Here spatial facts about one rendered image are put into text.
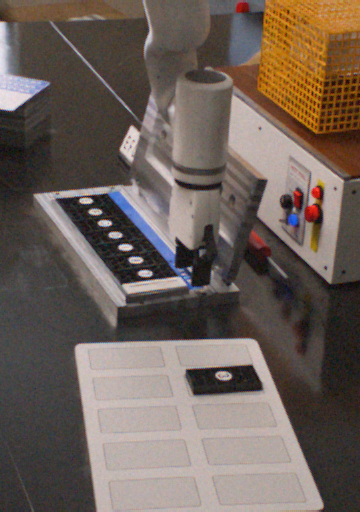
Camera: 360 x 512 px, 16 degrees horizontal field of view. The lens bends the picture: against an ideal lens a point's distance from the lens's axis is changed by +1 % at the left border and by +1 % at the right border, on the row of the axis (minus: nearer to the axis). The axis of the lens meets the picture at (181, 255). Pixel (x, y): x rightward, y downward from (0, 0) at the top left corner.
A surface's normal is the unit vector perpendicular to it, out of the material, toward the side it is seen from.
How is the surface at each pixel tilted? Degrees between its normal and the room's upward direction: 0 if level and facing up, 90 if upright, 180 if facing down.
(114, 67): 0
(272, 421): 0
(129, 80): 0
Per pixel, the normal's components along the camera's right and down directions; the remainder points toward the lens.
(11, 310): 0.05, -0.90
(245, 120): -0.92, 0.12
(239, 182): -0.88, -0.09
